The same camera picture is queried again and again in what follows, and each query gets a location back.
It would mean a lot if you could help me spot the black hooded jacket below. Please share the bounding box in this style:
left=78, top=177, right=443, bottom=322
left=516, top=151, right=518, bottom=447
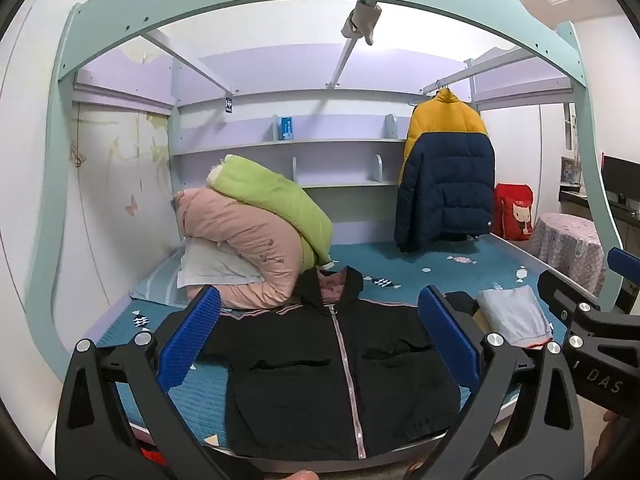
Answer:
left=197, top=266, right=461, bottom=461

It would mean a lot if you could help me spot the teal quilted bed mat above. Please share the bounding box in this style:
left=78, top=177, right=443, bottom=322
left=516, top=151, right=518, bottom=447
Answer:
left=95, top=232, right=571, bottom=448

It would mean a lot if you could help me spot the black computer monitor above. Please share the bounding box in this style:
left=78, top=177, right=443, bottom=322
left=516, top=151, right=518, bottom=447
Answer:
left=600, top=155, right=640, bottom=206

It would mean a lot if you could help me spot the red cartoon bag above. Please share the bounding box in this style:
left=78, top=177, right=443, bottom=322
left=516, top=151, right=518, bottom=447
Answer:
left=494, top=183, right=537, bottom=242

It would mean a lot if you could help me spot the red cloth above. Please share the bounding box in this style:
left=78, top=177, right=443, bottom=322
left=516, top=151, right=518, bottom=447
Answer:
left=140, top=452, right=166, bottom=480

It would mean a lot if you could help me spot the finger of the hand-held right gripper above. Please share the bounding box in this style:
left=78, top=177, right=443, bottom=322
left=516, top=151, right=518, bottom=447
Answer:
left=539, top=270, right=640, bottom=333
left=606, top=247, right=640, bottom=311

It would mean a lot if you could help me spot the dark desk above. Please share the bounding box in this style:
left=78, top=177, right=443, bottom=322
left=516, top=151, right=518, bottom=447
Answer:
left=559, top=186, right=640, bottom=231

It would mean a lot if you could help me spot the yellow and navy puffer jacket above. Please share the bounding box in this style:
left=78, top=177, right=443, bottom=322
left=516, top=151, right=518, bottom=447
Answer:
left=393, top=87, right=497, bottom=254

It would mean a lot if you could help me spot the folded grey cloth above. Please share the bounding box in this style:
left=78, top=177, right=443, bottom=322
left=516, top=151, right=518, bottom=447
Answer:
left=477, top=285, right=555, bottom=350

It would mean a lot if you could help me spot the folded black cloth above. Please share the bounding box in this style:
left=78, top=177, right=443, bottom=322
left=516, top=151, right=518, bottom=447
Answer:
left=445, top=290, right=481, bottom=322

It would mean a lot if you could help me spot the green quilt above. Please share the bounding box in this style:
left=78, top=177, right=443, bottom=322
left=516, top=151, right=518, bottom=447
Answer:
left=207, top=154, right=335, bottom=267

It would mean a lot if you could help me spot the grey cloth on rail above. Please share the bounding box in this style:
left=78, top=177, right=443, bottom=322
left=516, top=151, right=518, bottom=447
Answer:
left=341, top=0, right=383, bottom=47

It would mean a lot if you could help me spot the pink quilt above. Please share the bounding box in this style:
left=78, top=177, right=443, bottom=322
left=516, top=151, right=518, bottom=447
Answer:
left=175, top=187, right=306, bottom=311

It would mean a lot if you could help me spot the teal striped pillow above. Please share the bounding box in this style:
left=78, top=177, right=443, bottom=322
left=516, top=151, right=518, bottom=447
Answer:
left=129, top=260, right=191, bottom=306

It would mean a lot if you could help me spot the clothes hanger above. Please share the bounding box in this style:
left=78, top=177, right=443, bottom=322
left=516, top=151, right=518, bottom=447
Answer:
left=410, top=87, right=451, bottom=106

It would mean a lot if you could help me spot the person's right hand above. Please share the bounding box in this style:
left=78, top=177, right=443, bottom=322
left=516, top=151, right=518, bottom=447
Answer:
left=592, top=410, right=633, bottom=480

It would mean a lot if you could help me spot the white pillow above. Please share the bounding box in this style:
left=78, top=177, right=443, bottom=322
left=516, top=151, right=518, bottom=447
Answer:
left=177, top=237, right=268, bottom=291

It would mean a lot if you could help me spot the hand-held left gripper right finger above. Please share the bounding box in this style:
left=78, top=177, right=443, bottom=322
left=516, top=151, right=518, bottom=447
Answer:
left=417, top=285, right=586, bottom=480

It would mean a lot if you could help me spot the teal bunk bed frame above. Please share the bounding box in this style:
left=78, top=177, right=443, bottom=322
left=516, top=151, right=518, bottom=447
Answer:
left=25, top=0, right=623, bottom=376

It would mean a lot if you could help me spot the table with pink tablecloth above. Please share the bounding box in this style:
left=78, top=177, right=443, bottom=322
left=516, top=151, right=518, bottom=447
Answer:
left=527, top=212, right=608, bottom=311

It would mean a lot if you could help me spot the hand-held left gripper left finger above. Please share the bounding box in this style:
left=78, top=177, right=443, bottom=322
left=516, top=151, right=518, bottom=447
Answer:
left=54, top=285, right=226, bottom=480

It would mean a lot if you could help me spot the lavender wall shelf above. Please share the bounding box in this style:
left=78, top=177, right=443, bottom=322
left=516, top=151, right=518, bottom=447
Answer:
left=170, top=45, right=476, bottom=226

